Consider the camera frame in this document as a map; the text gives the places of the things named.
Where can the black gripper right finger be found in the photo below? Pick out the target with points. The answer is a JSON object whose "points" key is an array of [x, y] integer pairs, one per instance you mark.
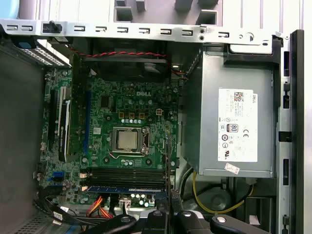
{"points": [[187, 221]]}

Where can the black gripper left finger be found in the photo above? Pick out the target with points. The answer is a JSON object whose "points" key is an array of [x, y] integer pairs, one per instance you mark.
{"points": [[156, 221]]}

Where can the black RAM slot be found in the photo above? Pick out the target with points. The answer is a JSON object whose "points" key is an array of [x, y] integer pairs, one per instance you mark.
{"points": [[122, 169], [122, 181]]}

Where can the RAM slot white latches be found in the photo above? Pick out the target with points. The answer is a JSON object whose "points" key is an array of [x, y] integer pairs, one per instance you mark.
{"points": [[122, 174]]}

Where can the black expansion slot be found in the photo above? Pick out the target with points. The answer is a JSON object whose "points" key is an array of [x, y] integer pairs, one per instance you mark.
{"points": [[51, 117]]}

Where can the silver CPU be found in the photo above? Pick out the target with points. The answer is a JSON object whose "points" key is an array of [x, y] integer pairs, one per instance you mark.
{"points": [[127, 139]]}

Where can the blue SATA port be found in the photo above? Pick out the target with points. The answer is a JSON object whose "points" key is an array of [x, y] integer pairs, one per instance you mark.
{"points": [[58, 176]]}

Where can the white four-pin connector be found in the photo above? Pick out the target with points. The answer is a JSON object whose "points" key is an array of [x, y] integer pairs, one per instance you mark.
{"points": [[159, 112]]}

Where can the grey power supply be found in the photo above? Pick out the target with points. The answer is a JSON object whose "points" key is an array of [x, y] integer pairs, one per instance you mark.
{"points": [[207, 109]]}

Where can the green motherboard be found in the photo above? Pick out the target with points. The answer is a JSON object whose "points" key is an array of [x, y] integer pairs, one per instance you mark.
{"points": [[114, 114]]}

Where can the grey parts rack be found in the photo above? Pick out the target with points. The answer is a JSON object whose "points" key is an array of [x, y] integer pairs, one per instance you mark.
{"points": [[165, 12]]}

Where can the blue plastic latch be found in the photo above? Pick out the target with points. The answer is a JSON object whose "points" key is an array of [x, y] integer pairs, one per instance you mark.
{"points": [[26, 45]]}

